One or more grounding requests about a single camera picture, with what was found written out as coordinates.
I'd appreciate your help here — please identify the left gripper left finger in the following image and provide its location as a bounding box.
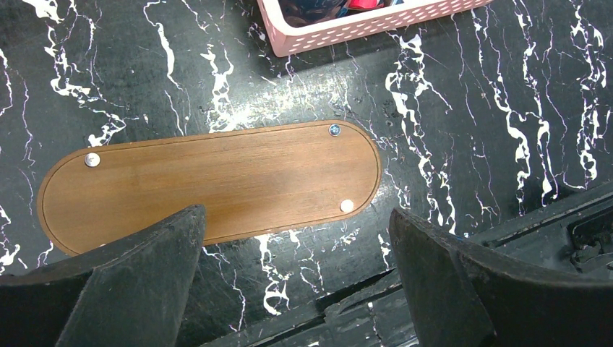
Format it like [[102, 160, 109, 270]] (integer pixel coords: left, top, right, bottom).
[[1, 205, 205, 346]]

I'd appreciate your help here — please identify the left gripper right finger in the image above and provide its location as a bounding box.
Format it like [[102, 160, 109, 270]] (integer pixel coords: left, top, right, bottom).
[[389, 209, 612, 346]]

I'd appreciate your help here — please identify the oval wooden tray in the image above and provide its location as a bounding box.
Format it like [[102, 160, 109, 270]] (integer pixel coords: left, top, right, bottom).
[[37, 121, 382, 255]]

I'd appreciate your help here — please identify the pink perforated plastic basket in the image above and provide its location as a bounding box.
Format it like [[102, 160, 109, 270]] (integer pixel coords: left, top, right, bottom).
[[257, 0, 490, 57]]

